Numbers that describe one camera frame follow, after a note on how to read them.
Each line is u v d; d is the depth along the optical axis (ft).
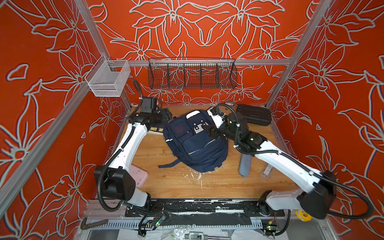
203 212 2.39
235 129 1.71
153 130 3.35
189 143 3.01
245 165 2.81
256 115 3.48
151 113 1.97
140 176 2.71
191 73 3.21
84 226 2.24
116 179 1.35
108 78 3.06
